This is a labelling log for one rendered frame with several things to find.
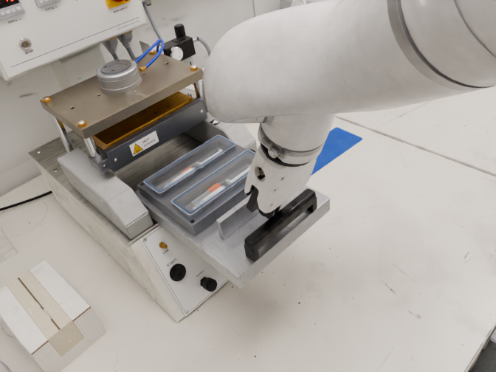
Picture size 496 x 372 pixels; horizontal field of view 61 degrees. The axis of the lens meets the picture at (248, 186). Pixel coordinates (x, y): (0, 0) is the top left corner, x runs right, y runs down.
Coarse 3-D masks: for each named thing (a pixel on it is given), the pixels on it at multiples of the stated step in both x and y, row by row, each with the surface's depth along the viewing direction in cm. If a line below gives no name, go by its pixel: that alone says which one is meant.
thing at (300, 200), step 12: (312, 192) 68; (288, 204) 66; (300, 204) 66; (312, 204) 69; (276, 216) 64; (288, 216) 65; (264, 228) 63; (276, 228) 64; (252, 240) 61; (264, 240) 63; (252, 252) 62
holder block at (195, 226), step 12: (228, 156) 80; (216, 168) 78; (192, 180) 76; (144, 192) 76; (180, 192) 74; (240, 192) 72; (156, 204) 75; (168, 204) 72; (216, 204) 70; (228, 204) 71; (180, 216) 69; (204, 216) 68; (216, 216) 70; (192, 228) 68; (204, 228) 70
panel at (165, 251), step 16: (144, 240) 76; (160, 240) 78; (176, 240) 80; (160, 256) 79; (176, 256) 81; (192, 256) 83; (160, 272) 79; (192, 272) 83; (208, 272) 85; (176, 288) 81; (192, 288) 83; (192, 304) 83
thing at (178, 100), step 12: (168, 96) 88; (180, 96) 87; (156, 108) 85; (168, 108) 84; (132, 120) 82; (144, 120) 82; (156, 120) 82; (108, 132) 80; (120, 132) 79; (132, 132) 79; (96, 144) 81; (108, 144) 77
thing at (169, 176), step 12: (204, 144) 83; (216, 144) 82; (228, 144) 82; (192, 156) 80; (204, 156) 80; (168, 168) 78; (180, 168) 78; (192, 168) 77; (156, 180) 76; (168, 180) 75
